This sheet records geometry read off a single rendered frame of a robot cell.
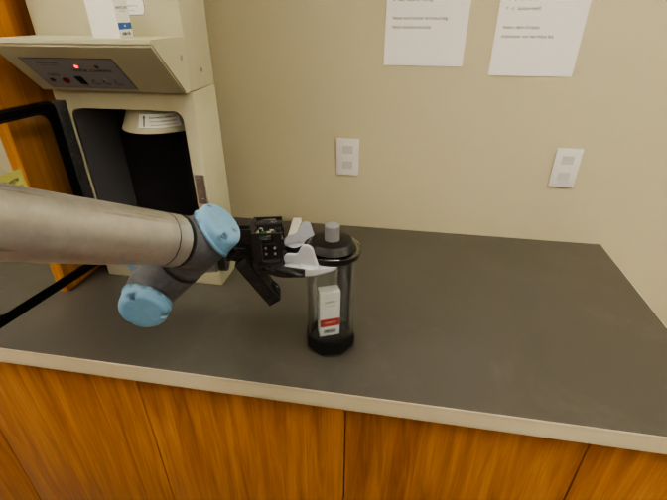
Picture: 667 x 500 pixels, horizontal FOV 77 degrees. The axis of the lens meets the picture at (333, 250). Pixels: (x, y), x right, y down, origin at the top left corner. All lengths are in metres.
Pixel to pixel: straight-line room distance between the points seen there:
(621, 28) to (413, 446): 1.10
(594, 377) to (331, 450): 0.55
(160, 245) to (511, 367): 0.69
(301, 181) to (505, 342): 0.79
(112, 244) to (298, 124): 0.91
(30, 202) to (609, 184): 1.36
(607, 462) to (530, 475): 0.14
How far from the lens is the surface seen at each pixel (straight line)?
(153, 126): 1.04
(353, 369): 0.86
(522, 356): 0.97
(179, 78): 0.91
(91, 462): 1.38
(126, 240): 0.54
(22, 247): 0.49
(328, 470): 1.06
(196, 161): 0.99
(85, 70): 0.98
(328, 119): 1.32
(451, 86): 1.29
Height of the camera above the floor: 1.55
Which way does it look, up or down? 29 degrees down
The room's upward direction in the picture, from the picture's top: straight up
